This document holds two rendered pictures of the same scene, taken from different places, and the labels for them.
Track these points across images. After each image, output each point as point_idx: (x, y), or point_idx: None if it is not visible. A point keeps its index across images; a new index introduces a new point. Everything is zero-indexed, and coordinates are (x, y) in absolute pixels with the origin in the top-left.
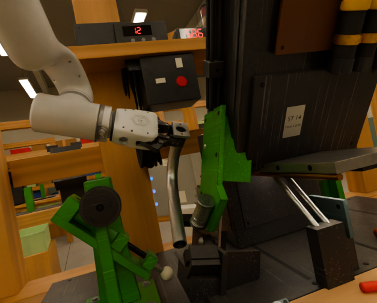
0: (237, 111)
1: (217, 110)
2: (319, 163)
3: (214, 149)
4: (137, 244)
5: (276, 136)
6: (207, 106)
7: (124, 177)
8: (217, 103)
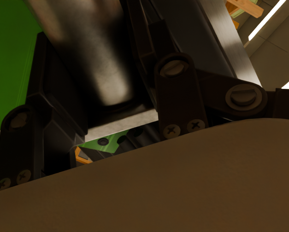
0: (84, 150)
1: (113, 137)
2: None
3: (8, 112)
4: None
5: None
6: (138, 141)
7: None
8: (130, 140)
